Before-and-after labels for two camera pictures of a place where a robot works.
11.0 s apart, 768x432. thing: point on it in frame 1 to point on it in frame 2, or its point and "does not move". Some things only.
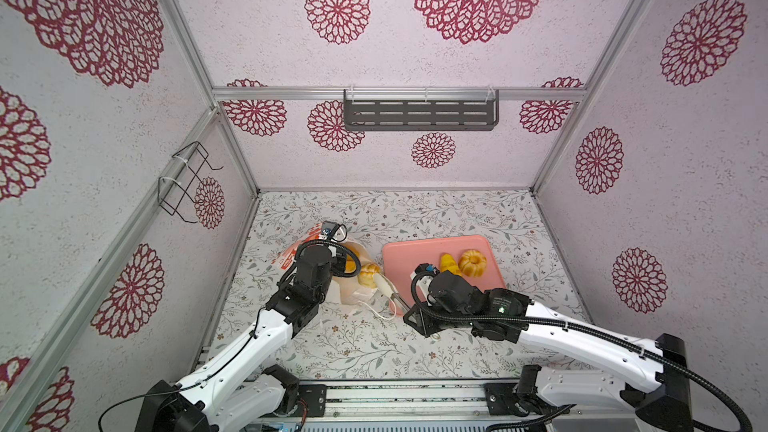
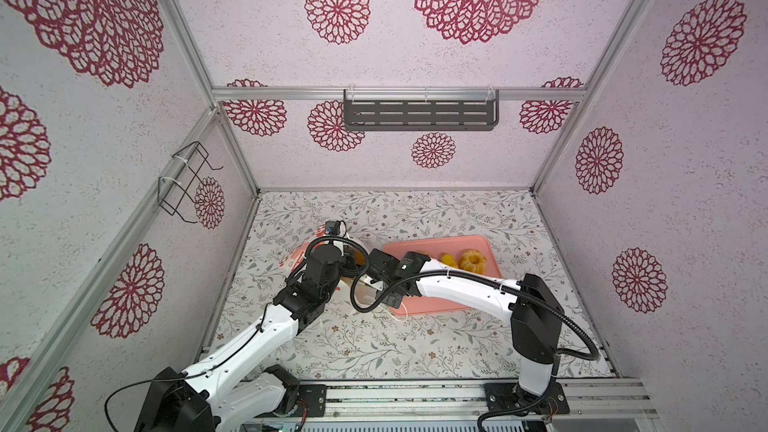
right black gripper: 420,317 to 372,261
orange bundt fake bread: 472,262 does not move
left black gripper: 327,270 does not move
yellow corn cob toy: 448,263 does not move
